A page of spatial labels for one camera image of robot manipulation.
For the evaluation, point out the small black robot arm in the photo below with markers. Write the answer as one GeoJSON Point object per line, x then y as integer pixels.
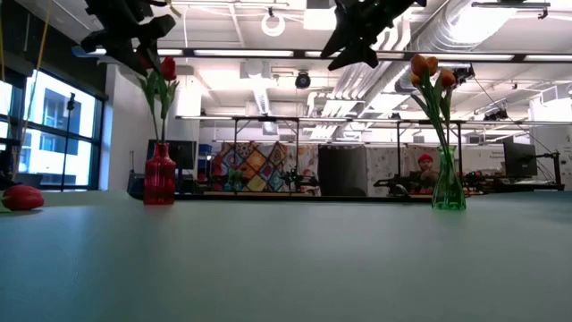
{"type": "Point", "coordinates": [297, 180]}

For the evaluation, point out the person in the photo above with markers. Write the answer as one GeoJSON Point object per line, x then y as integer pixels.
{"type": "Point", "coordinates": [424, 172]}

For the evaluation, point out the colourful patchwork quilt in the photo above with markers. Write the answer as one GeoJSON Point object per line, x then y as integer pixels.
{"type": "Point", "coordinates": [257, 165]}

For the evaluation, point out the black tripod stand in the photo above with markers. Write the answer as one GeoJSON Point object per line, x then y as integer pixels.
{"type": "Point", "coordinates": [68, 143]}

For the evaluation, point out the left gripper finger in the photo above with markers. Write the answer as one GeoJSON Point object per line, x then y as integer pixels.
{"type": "Point", "coordinates": [116, 44]}
{"type": "Point", "coordinates": [154, 31]}

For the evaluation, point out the green glass vase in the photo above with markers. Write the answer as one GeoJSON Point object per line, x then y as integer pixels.
{"type": "Point", "coordinates": [448, 192]}

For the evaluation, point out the black monitor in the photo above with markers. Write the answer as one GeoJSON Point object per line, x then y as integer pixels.
{"type": "Point", "coordinates": [520, 158]}
{"type": "Point", "coordinates": [181, 154]}

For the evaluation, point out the black ceiling camera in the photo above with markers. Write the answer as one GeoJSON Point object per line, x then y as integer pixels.
{"type": "Point", "coordinates": [303, 80]}

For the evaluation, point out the silver ventilation duct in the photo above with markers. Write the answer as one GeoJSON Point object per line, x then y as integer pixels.
{"type": "Point", "coordinates": [447, 27]}

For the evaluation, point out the window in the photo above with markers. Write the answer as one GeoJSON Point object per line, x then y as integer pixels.
{"type": "Point", "coordinates": [76, 112]}

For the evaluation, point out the white patterned curtain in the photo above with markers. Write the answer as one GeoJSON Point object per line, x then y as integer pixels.
{"type": "Point", "coordinates": [384, 163]}

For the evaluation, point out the overhead light bar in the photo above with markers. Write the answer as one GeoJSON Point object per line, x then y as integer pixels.
{"type": "Point", "coordinates": [246, 53]}

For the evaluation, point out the red tulip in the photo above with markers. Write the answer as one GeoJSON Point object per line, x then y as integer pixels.
{"type": "Point", "coordinates": [169, 68]}
{"type": "Point", "coordinates": [22, 198]}

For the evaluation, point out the red vase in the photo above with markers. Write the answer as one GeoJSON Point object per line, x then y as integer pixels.
{"type": "Point", "coordinates": [159, 179]}

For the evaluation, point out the orange tulip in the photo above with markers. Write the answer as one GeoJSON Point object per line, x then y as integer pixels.
{"type": "Point", "coordinates": [419, 65]}
{"type": "Point", "coordinates": [447, 78]}
{"type": "Point", "coordinates": [432, 65]}

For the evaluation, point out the black partition panel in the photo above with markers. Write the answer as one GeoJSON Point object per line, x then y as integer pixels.
{"type": "Point", "coordinates": [342, 170]}

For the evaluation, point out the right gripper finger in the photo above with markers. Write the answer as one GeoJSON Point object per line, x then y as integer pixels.
{"type": "Point", "coordinates": [362, 53]}
{"type": "Point", "coordinates": [342, 42]}

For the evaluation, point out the black table frame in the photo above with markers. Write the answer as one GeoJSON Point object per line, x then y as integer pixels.
{"type": "Point", "coordinates": [290, 197]}

